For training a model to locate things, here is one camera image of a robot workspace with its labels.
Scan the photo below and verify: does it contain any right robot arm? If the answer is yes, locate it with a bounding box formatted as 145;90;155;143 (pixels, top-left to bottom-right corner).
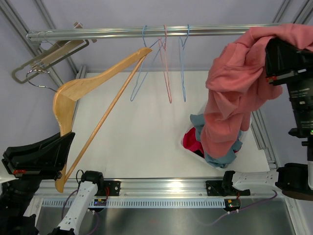
221;38;313;201

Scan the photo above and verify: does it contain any aluminium hanging rail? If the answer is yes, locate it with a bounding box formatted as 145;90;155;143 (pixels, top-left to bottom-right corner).
26;23;294;40

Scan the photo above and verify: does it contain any white slotted cable duct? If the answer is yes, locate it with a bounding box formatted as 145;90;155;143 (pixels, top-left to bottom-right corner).
41;198;225;209

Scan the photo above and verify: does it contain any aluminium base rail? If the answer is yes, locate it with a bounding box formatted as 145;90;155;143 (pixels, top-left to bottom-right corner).
36;178;298;198

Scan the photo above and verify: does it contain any light blue wire hanger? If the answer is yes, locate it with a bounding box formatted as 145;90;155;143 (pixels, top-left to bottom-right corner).
178;24;190;102

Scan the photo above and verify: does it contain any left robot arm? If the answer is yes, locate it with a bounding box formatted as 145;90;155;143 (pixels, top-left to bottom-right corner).
0;132;104;235

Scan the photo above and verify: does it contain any grey t shirt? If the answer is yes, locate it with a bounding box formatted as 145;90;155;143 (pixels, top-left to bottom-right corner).
190;114;243;168

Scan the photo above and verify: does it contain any pink hanger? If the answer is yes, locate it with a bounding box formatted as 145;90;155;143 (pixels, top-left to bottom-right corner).
158;25;172;104

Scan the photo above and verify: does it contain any red t shirt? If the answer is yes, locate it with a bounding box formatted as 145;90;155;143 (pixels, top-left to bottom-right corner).
182;127;204;158

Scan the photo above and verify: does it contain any olive green hanger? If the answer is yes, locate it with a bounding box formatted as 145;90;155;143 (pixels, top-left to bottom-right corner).
12;40;90;84

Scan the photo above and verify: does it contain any tan wooden clip hanger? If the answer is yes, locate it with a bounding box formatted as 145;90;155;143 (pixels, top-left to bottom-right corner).
30;40;89;71

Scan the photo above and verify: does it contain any dusty pink garment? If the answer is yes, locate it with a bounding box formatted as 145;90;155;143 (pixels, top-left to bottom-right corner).
201;23;313;159

